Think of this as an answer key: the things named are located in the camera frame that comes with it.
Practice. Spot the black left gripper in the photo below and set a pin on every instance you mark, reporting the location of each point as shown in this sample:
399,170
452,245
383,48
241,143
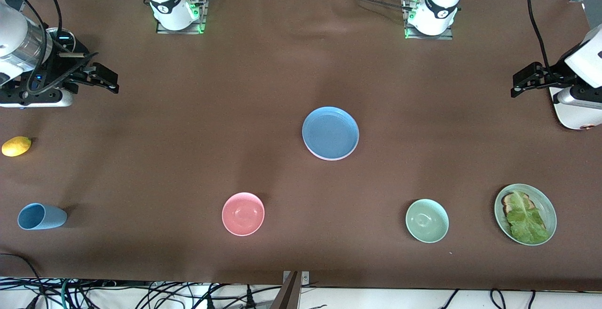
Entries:
553,77

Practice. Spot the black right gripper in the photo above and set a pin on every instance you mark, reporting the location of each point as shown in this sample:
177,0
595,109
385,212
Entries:
66,70

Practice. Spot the blue plate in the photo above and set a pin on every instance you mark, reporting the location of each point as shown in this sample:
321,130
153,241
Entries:
330,132

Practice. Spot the pink plate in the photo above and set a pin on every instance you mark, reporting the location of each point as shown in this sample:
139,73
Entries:
324,159

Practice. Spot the blue saucepan with lid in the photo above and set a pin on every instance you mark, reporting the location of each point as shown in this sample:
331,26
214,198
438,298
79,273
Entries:
37,45

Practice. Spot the yellow lemon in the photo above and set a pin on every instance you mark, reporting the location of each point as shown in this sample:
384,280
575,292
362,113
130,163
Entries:
16,146

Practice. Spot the toasted bread slice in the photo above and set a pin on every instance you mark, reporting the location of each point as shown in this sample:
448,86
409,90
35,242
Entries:
507,200

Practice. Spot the brown table cover cloth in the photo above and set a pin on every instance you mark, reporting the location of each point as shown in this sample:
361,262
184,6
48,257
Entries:
235,64

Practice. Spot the green plate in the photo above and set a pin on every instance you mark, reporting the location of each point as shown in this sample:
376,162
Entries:
548,215

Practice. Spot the green lettuce leaf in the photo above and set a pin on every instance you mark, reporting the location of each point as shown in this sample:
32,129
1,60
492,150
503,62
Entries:
526,222

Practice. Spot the blue cup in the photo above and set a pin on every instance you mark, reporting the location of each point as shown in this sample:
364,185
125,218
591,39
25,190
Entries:
42,216

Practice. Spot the green bowl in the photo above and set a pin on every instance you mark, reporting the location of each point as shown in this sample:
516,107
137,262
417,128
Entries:
427,220

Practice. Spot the pink bowl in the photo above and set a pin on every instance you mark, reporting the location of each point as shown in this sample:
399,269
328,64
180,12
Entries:
243,214

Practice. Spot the brown slanted bar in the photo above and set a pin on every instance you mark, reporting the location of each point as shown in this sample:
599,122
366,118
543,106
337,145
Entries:
289,295

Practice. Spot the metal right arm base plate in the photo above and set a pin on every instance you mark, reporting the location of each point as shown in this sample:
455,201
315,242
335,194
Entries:
162,29

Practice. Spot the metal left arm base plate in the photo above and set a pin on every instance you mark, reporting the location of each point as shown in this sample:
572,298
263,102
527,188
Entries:
447,36

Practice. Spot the small metal bracket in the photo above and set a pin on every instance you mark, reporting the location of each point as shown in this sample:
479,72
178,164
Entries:
305,278

